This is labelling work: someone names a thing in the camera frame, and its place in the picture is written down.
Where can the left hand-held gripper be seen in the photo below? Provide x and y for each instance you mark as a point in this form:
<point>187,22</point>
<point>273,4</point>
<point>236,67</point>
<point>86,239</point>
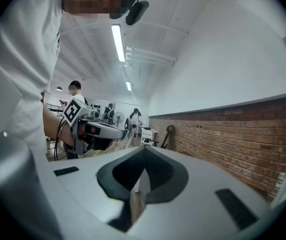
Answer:
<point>73,110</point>

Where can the black standing fan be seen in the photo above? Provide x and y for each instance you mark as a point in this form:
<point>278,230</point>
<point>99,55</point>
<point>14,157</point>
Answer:
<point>118,117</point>

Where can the dark pendant lamp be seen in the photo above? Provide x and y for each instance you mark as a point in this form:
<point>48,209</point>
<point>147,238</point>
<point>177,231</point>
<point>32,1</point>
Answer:
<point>59,88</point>

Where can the white shelf unit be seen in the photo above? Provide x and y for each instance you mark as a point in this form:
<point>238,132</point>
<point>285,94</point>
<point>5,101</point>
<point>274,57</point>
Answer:
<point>148,135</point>

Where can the person's white shirt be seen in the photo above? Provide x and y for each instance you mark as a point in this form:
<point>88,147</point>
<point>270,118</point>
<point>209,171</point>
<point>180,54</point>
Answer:
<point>20,59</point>

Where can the white ceiling pipes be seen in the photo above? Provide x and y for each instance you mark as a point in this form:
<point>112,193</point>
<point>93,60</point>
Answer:
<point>150,56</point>

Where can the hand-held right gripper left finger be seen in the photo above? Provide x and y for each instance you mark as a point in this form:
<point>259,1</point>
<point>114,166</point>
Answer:
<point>83,189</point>

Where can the black head camera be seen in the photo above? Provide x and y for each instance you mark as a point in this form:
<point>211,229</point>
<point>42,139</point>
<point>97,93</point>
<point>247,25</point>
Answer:
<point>137,12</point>

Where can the person's left forearm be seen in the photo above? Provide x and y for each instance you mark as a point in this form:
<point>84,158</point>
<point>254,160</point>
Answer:
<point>53,126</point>

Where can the long ceiling light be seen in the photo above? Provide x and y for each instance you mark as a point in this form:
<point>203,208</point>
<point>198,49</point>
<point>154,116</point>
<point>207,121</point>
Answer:
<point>128,86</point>
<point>118,42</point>

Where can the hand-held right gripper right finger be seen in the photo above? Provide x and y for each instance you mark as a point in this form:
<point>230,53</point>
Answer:
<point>203,179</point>

